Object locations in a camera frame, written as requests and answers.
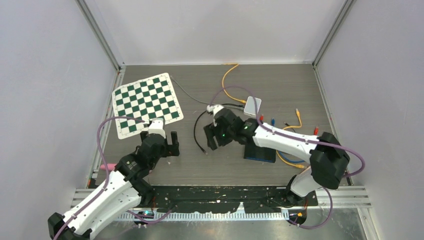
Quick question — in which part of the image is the pink cylinder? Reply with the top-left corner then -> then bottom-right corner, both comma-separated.
99,163 -> 117,171

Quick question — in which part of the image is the slotted cable duct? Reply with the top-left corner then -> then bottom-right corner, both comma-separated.
112,211 -> 291,222

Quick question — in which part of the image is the black network switch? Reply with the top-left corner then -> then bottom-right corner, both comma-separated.
243,144 -> 276,163

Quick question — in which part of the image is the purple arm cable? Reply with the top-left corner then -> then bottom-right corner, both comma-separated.
52,116 -> 175,240
210,86 -> 366,231

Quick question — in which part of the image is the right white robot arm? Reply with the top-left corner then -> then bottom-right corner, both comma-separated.
203,104 -> 350,205

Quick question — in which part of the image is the yellow cable to router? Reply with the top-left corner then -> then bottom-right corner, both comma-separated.
221,62 -> 248,105

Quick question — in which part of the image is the yellow ethernet cable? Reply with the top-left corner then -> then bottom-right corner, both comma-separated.
275,108 -> 307,170

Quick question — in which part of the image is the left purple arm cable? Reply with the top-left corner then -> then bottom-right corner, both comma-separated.
52,116 -> 175,240

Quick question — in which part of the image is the white router box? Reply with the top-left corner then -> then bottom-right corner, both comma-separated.
243,96 -> 262,118

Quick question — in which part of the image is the grey thin cable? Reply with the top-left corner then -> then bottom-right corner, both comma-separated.
169,75 -> 246,110

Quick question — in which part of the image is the green white chessboard mat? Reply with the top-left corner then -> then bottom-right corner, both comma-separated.
111,72 -> 184,140

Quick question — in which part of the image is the black cable to router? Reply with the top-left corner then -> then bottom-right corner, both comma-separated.
193,103 -> 246,156

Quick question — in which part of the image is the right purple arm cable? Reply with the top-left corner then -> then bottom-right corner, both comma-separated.
210,86 -> 366,231

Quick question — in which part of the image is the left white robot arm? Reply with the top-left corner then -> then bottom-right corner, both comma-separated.
47,118 -> 180,240

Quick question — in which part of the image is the blue ethernet cable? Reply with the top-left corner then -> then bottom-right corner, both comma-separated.
270,118 -> 307,165

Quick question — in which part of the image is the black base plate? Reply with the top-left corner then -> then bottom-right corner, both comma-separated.
137,185 -> 318,214

